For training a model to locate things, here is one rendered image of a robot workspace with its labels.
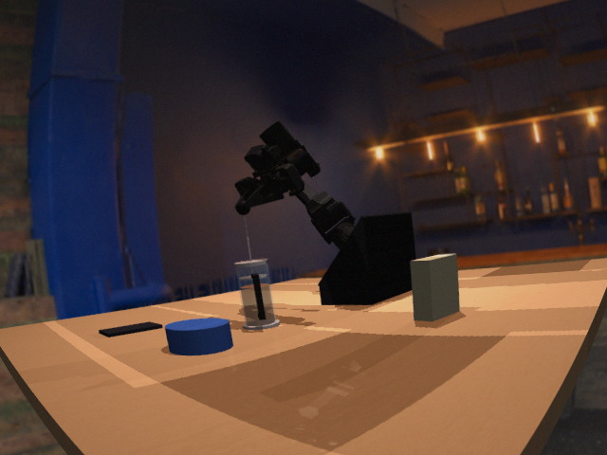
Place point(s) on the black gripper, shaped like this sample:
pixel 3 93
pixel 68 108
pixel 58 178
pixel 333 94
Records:
pixel 271 187

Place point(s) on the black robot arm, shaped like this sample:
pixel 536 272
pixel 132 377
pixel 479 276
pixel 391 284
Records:
pixel 324 210

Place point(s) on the glass french press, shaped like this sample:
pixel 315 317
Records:
pixel 255 288

